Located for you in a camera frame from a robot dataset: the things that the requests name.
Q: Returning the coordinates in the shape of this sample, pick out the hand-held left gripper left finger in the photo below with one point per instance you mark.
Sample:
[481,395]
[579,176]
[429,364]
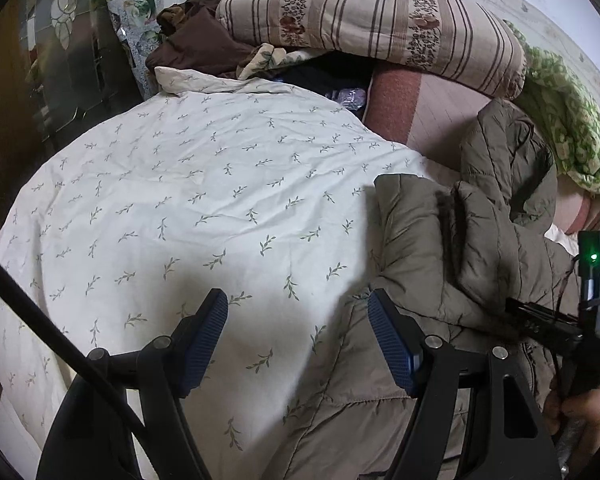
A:
[206,340]

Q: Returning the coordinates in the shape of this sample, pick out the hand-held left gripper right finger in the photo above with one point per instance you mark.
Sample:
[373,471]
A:
[391,345]

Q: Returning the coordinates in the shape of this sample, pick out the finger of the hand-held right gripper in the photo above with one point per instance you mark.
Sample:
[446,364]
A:
[540,321]

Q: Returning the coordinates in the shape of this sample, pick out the olive quilted jacket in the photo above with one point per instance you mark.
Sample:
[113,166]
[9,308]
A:
[430,240]

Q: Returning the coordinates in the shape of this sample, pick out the person's right hand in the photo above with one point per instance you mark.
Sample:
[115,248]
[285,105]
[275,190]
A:
[577,412]

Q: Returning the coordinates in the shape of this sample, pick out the white leaf print duvet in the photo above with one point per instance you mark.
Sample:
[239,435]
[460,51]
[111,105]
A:
[180,185]

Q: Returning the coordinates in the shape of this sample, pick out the green floral blanket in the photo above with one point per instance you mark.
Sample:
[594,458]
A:
[570,110]

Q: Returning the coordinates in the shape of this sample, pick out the pink bed sheet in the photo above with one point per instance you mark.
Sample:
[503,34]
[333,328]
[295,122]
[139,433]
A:
[440,110]

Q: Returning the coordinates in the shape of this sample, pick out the clear plastic wrapper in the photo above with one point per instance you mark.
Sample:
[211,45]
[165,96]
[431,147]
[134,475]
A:
[347,97]

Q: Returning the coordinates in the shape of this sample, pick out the black cloth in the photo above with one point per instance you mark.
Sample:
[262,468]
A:
[325,75]

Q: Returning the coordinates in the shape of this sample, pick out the cream leaf print cloth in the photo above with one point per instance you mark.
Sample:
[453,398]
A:
[267,57]

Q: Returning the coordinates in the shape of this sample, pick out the brown cloth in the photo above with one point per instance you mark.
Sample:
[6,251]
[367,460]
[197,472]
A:
[200,45]

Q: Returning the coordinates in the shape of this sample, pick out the wooden glass door cabinet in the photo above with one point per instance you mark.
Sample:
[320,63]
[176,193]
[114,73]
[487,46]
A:
[45,85]

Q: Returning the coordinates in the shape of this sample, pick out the striped floral pillow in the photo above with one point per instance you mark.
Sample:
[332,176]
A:
[370,20]

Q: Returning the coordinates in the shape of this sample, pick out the floral printed bag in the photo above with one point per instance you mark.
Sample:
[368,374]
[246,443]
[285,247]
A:
[140,15]

